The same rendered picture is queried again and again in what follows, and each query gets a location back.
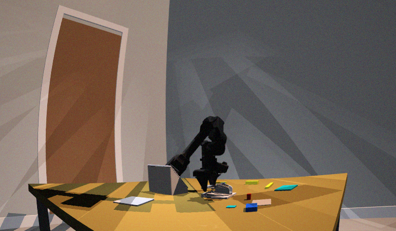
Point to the teal flat rectangular plate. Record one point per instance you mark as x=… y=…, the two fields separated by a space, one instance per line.
x=286 y=188

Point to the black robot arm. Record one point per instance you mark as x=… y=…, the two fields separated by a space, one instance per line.
x=213 y=128

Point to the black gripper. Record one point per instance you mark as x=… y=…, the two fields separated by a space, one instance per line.
x=205 y=173

